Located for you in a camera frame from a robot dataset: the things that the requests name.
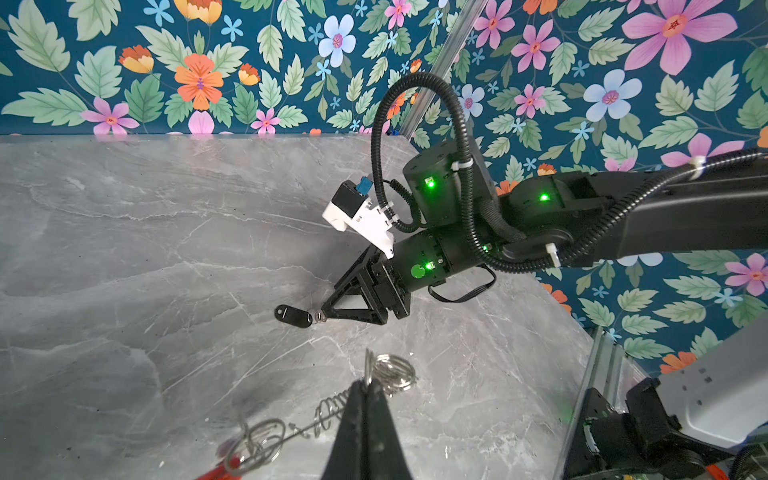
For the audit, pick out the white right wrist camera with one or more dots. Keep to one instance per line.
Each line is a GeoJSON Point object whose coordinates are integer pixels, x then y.
{"type": "Point", "coordinates": [352, 207]}

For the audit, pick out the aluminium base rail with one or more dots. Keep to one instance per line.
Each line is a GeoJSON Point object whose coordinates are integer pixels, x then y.
{"type": "Point", "coordinates": [609, 375]}

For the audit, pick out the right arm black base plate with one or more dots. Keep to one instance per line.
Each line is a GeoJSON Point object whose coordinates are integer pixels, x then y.
{"type": "Point", "coordinates": [583, 459]}

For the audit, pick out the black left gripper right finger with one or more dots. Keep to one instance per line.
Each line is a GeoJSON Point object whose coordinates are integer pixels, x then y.
{"type": "Point", "coordinates": [384, 458]}

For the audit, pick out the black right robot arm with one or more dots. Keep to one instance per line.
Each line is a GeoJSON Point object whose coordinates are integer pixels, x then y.
{"type": "Point", "coordinates": [446, 217]}

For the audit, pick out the black car key fob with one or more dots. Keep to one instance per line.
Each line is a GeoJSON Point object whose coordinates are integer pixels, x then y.
{"type": "Point", "coordinates": [298, 318]}

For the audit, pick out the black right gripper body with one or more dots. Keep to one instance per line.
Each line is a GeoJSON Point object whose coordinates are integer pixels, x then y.
{"type": "Point", "coordinates": [381, 289]}

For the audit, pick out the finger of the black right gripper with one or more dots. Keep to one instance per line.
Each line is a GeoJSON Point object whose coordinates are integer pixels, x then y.
{"type": "Point", "coordinates": [357, 280]}
{"type": "Point", "coordinates": [364, 315]}

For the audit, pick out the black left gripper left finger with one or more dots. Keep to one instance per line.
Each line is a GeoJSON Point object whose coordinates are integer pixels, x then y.
{"type": "Point", "coordinates": [348, 458]}

